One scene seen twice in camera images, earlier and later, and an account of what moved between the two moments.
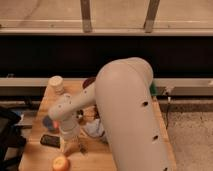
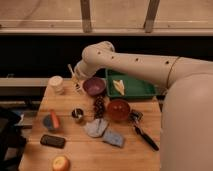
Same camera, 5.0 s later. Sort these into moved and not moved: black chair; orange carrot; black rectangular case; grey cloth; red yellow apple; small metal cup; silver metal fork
Moved: silver metal fork
Not moved: grey cloth; black chair; black rectangular case; small metal cup; red yellow apple; orange carrot
